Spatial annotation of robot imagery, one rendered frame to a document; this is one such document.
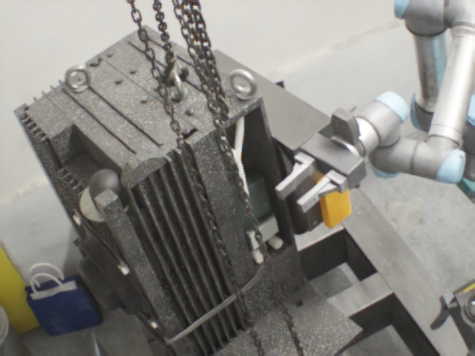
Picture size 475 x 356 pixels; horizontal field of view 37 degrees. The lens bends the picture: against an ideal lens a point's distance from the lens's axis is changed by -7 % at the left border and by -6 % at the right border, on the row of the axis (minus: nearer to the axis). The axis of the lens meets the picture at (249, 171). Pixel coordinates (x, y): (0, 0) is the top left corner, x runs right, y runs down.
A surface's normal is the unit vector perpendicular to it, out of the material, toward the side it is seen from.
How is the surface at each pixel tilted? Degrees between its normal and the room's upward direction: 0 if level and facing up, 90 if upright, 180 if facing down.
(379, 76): 90
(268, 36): 90
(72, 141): 90
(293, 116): 0
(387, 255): 0
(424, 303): 0
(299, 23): 90
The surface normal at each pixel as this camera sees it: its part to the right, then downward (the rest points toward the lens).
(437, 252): -0.18, -0.69
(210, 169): 0.63, 0.47
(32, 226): 0.41, 0.59
